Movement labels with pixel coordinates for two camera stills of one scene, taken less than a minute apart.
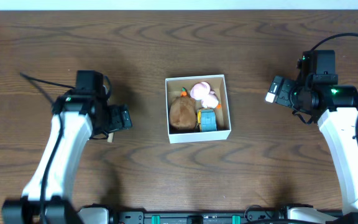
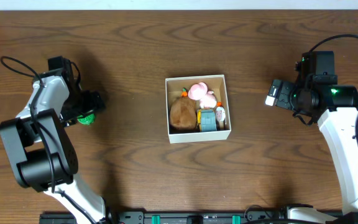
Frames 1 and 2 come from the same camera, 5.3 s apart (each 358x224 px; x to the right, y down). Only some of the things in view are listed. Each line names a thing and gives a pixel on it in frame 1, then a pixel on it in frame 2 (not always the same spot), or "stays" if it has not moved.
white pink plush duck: [202, 91] stays
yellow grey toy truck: [206, 120] stays
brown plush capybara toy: [183, 111] stays
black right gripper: [283, 98] stays
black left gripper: [120, 117] -> [89, 104]
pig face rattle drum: [110, 137] -> [220, 114]
